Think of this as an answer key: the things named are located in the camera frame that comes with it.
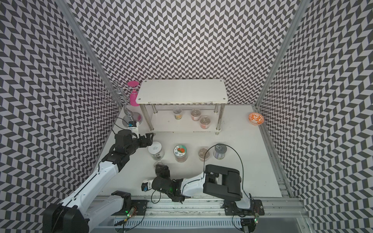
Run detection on orange patterned bowl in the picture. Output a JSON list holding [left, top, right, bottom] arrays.
[[248, 112, 265, 126]]

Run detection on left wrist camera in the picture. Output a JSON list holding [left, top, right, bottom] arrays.
[[128, 121, 138, 129]]

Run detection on aluminium front rail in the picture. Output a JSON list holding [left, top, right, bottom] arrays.
[[62, 196, 309, 219]]

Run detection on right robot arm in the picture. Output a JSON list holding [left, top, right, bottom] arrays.
[[141, 164, 254, 210]]

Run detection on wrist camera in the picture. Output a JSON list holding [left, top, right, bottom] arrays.
[[128, 121, 138, 129], [141, 181, 152, 192]]

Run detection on clear cup orange contents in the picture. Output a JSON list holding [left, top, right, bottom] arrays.
[[198, 148, 210, 162]]

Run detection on pink upside-down cup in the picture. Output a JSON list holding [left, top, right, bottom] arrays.
[[127, 81, 139, 107]]

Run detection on red jar with printed lid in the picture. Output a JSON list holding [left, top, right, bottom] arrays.
[[173, 145, 187, 163]]

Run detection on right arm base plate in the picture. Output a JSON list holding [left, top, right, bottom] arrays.
[[222, 199, 265, 216]]

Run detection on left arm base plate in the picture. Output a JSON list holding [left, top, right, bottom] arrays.
[[112, 200, 149, 216]]

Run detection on white lid seed jar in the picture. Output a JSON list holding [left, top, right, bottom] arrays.
[[147, 141, 164, 161]]

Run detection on aluminium corner post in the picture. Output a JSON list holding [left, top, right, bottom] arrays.
[[55, 0, 122, 107], [255, 0, 311, 108]]

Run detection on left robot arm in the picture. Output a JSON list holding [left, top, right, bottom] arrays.
[[42, 129, 154, 233]]

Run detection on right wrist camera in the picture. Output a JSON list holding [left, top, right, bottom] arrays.
[[141, 181, 152, 192]]

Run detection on left aluminium corner post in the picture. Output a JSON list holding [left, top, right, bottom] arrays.
[[55, 0, 122, 107]]

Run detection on small cup red contents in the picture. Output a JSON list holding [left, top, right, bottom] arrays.
[[153, 161, 164, 169]]

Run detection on white two-tier shelf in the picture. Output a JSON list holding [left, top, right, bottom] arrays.
[[136, 79, 228, 135]]

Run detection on small cup yellow label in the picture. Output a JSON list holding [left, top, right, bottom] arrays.
[[173, 108, 183, 120]]

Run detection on right aluminium corner post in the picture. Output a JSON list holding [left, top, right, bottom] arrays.
[[255, 0, 311, 108]]

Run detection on silver metal cup stand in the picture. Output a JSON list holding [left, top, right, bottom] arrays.
[[111, 81, 142, 128]]

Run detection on tin can pull-tab lid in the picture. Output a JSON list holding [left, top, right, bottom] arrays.
[[213, 144, 227, 160]]

